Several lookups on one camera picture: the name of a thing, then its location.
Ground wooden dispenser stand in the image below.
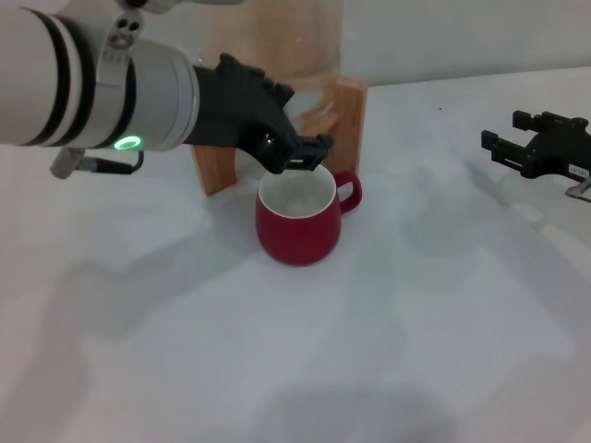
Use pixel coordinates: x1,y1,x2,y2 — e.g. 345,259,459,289
191,75,369,198

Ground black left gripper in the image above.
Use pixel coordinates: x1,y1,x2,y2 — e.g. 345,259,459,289
183,52,335,175

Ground red cup white inside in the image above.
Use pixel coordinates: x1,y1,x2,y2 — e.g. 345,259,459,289
255,164,365,269

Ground glass water dispenser jar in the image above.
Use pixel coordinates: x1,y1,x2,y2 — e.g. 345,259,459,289
192,0,345,136

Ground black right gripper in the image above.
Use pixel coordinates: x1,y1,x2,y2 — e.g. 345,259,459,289
480,110,591,180

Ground thin black left gripper cable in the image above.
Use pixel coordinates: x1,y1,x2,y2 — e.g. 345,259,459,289
49,148,146,181

